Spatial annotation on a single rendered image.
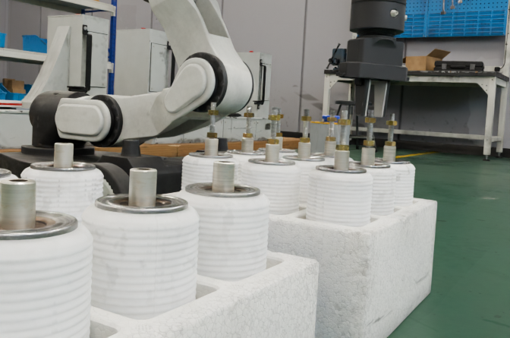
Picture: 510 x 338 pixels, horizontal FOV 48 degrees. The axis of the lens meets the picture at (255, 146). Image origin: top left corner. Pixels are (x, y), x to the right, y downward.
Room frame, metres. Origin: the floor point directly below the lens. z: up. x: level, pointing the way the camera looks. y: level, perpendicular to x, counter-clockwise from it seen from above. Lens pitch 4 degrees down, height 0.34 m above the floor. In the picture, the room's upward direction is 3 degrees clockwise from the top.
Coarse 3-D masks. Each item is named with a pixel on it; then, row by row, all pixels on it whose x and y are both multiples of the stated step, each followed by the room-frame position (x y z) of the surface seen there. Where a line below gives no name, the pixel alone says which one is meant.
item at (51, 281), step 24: (0, 240) 0.33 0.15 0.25; (24, 240) 0.33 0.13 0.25; (48, 240) 0.34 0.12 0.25; (72, 240) 0.35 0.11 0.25; (0, 264) 0.32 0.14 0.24; (24, 264) 0.32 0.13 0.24; (48, 264) 0.33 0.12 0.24; (72, 264) 0.34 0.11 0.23; (0, 288) 0.32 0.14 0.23; (24, 288) 0.32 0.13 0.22; (48, 288) 0.33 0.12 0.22; (72, 288) 0.34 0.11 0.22; (0, 312) 0.32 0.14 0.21; (24, 312) 0.32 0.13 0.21; (48, 312) 0.33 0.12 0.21; (72, 312) 0.35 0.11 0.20; (0, 336) 0.32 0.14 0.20; (24, 336) 0.32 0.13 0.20; (48, 336) 0.33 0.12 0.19; (72, 336) 0.35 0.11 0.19
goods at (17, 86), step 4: (4, 80) 5.94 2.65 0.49; (8, 80) 5.88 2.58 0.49; (12, 80) 5.85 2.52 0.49; (4, 84) 5.93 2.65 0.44; (8, 84) 5.88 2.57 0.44; (12, 84) 5.85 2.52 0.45; (16, 84) 5.89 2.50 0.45; (20, 84) 5.93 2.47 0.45; (8, 88) 5.85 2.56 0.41; (12, 88) 5.85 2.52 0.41; (16, 88) 5.89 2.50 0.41; (20, 88) 5.93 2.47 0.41; (12, 92) 5.83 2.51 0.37; (16, 92) 5.88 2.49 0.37; (20, 92) 5.94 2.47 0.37; (24, 92) 5.99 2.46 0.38
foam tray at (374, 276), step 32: (288, 224) 0.80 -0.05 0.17; (320, 224) 0.78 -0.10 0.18; (384, 224) 0.81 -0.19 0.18; (416, 224) 0.94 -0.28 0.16; (320, 256) 0.77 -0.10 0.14; (352, 256) 0.75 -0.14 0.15; (384, 256) 0.80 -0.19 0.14; (416, 256) 0.96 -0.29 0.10; (320, 288) 0.77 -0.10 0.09; (352, 288) 0.75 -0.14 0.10; (384, 288) 0.81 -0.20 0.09; (416, 288) 0.97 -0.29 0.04; (320, 320) 0.77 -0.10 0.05; (352, 320) 0.75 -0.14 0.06; (384, 320) 0.82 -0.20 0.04
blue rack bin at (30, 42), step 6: (24, 36) 6.26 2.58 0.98; (30, 36) 6.20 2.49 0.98; (36, 36) 6.13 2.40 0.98; (24, 42) 6.27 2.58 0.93; (30, 42) 6.21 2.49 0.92; (36, 42) 6.15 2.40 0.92; (42, 42) 6.07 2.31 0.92; (24, 48) 6.27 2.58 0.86; (30, 48) 6.21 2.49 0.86; (36, 48) 6.15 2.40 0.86; (42, 48) 6.09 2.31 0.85
